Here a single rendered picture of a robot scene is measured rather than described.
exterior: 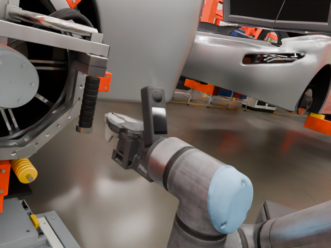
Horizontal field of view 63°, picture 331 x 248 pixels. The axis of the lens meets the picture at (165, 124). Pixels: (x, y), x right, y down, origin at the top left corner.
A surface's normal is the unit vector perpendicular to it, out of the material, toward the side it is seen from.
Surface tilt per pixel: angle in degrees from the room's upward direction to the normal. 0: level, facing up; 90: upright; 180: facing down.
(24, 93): 90
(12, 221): 0
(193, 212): 92
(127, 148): 90
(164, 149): 44
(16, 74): 90
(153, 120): 62
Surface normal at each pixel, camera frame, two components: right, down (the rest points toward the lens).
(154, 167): -0.73, 0.05
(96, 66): 0.66, 0.34
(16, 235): 0.23, -0.94
